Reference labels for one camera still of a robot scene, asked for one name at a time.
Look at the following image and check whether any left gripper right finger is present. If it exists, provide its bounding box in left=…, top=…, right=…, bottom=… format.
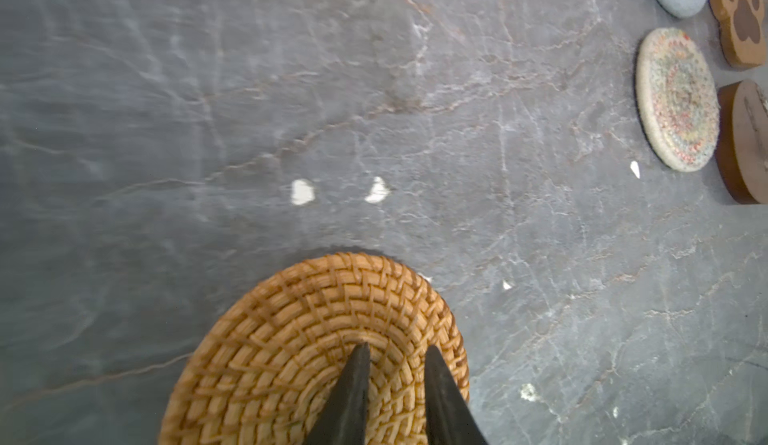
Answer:
left=424, top=345, right=488, bottom=445

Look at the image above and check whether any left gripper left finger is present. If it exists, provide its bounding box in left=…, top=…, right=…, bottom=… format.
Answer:
left=304, top=343, right=371, bottom=445

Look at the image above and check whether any wicker rattan round coaster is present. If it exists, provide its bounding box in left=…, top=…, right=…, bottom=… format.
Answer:
left=158, top=253, right=470, bottom=444

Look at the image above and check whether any multicolour woven round coaster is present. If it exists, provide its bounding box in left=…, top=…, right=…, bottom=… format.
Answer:
left=635, top=27, right=720, bottom=172

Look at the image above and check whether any glossy brown round coaster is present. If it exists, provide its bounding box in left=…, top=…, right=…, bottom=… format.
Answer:
left=715, top=79, right=767, bottom=205

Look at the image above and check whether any brown paw cork coaster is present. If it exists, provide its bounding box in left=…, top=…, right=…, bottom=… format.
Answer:
left=709, top=0, right=767, bottom=69

